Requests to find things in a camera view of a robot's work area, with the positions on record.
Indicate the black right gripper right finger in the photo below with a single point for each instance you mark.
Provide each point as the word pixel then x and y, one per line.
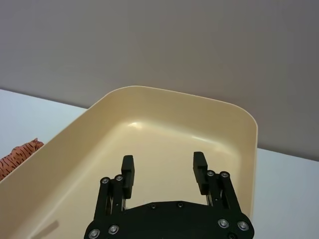
pixel 201 171

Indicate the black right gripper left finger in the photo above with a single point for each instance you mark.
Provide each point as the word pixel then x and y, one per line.
pixel 127 174

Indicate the cream plastic tray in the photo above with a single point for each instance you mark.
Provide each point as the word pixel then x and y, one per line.
pixel 154 139

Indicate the orange striped tiger toy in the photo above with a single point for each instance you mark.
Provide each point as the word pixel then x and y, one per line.
pixel 17 155

